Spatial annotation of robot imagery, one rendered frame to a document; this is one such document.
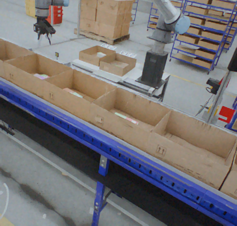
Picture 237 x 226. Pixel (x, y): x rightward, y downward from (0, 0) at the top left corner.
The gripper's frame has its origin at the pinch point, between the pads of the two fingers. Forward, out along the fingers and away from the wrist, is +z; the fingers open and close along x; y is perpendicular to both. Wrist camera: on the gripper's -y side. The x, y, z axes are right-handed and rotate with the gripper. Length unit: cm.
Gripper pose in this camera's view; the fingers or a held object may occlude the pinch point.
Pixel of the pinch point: (45, 45)
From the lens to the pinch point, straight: 178.1
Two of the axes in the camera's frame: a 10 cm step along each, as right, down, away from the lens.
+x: -5.2, 3.8, -7.6
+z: -1.4, 8.5, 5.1
